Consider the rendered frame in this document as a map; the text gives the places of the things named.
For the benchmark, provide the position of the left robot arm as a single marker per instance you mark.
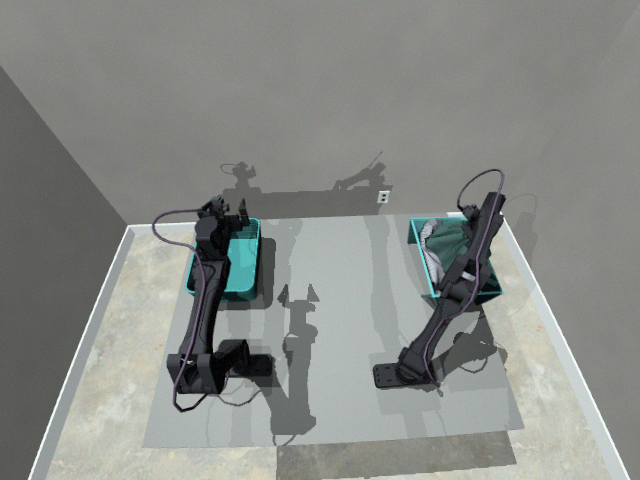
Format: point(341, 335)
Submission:
point(198, 340)

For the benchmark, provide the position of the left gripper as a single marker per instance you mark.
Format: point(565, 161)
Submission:
point(228, 221)

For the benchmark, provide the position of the dark green towel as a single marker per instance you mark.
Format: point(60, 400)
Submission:
point(447, 241)

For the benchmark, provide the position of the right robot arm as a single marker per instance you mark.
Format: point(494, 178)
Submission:
point(457, 288)

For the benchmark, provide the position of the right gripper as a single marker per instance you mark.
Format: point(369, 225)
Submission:
point(467, 227)

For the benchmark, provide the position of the grey towel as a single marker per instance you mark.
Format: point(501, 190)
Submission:
point(434, 265)

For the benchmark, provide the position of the teal perforated basket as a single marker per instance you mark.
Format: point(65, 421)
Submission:
point(241, 253)

